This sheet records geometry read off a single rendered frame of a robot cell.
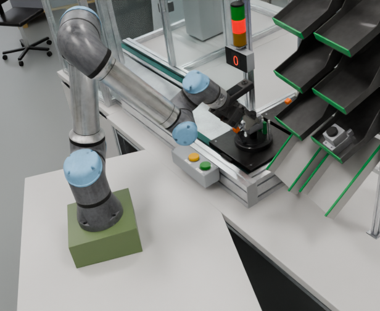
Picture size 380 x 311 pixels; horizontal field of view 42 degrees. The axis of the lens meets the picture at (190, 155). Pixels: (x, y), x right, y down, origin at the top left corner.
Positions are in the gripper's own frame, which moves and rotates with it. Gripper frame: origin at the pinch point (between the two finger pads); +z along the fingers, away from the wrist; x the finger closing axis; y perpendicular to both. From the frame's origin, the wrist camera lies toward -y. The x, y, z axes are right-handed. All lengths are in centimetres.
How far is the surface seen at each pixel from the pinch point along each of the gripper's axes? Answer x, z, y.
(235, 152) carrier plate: 0.6, 1.7, 14.2
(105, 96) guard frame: -82, -2, 26
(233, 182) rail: 9.1, -0.7, 23.1
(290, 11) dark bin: 22, -37, -27
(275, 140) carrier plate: 5.6, 11.3, 2.6
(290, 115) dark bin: 22.9, -13.0, -5.1
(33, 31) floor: -434, 113, 31
